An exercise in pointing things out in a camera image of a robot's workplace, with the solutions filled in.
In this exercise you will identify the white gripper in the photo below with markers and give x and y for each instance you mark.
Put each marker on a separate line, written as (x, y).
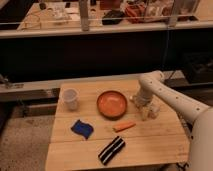
(144, 110)

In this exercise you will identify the white plastic bottle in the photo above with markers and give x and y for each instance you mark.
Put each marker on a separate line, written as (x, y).
(154, 108)

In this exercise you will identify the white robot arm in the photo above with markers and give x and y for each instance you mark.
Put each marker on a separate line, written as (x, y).
(198, 114)

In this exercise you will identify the orange carrot piece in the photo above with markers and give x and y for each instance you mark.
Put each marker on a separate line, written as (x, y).
(124, 125)

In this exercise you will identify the orange bowl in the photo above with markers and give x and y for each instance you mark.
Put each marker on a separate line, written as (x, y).
(112, 104)

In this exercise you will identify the black white striped cloth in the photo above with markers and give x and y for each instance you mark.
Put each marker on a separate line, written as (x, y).
(109, 151)

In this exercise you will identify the blue cloth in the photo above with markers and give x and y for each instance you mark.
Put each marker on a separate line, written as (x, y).
(82, 128)

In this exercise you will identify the translucent plastic cup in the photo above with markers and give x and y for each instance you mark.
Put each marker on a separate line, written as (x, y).
(70, 98)

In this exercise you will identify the black bag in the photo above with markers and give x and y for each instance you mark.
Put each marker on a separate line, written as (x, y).
(112, 17)

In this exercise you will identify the orange red bag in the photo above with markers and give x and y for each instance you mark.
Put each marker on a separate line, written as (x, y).
(135, 13)

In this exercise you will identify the grey metal post right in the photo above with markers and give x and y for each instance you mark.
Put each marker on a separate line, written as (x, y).
(172, 20)

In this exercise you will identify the grey metal post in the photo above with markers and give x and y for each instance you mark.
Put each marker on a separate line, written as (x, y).
(83, 9)
(172, 20)

